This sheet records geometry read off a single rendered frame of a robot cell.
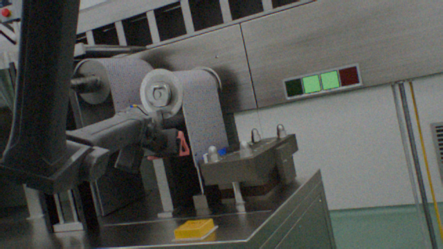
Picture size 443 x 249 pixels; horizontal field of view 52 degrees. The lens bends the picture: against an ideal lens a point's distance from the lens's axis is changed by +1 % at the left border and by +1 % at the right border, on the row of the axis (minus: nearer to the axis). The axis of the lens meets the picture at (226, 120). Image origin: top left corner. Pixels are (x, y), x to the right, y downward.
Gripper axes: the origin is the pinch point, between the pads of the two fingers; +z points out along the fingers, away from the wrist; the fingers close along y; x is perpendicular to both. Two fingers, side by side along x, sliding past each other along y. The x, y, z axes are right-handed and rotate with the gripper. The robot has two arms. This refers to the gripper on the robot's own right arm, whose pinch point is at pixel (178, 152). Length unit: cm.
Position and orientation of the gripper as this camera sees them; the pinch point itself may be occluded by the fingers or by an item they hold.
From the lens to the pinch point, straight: 125.0
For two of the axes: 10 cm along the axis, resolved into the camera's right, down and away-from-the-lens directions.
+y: 8.8, -1.4, -4.5
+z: 4.7, 3.5, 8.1
